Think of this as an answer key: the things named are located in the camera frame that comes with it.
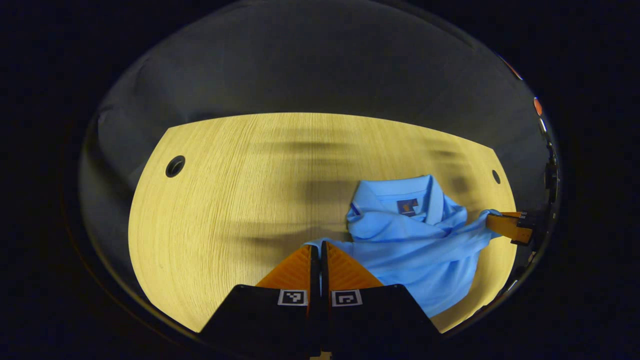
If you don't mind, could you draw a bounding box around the light blue T-shirt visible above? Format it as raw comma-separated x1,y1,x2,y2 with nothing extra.
305,174,503,319

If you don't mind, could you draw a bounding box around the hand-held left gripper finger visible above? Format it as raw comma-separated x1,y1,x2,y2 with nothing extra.
320,240,442,358
199,243,321,358

